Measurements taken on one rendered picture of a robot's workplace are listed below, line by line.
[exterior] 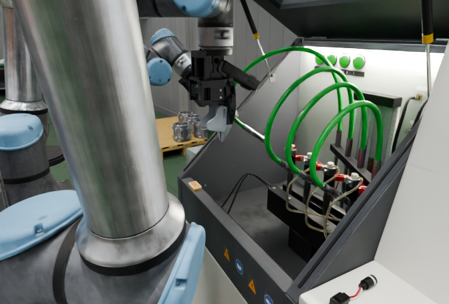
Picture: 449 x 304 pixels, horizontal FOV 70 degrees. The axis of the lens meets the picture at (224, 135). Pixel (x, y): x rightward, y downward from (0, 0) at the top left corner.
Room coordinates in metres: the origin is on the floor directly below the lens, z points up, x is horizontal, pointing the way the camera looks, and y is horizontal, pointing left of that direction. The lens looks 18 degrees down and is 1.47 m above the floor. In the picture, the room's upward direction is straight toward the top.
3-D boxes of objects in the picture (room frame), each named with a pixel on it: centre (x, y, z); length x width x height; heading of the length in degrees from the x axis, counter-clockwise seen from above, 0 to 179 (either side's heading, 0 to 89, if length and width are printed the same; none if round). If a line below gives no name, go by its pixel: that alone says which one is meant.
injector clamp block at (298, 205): (0.83, -0.27, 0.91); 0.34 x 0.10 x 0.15; 28
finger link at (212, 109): (0.72, 0.03, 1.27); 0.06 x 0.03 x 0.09; 118
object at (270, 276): (0.82, 0.00, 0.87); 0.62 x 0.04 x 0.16; 28
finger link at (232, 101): (0.70, -0.01, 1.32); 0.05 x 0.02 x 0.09; 28
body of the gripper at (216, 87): (0.71, 0.03, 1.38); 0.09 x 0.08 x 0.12; 118
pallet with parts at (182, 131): (4.30, 0.81, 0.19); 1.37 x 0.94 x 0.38; 35
